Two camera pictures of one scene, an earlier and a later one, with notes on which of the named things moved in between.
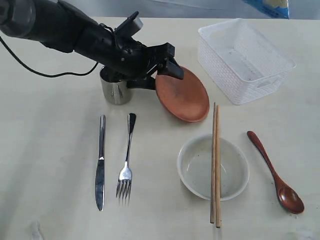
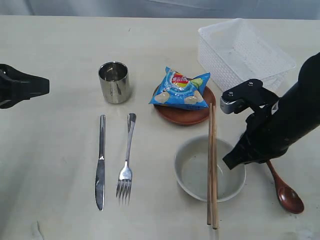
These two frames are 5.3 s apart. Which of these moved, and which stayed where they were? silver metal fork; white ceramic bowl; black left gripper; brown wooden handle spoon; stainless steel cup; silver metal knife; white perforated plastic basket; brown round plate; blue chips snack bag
Moved: brown round plate; black left gripper; blue chips snack bag
Stayed: white perforated plastic basket; brown wooden handle spoon; white ceramic bowl; stainless steel cup; silver metal knife; silver metal fork
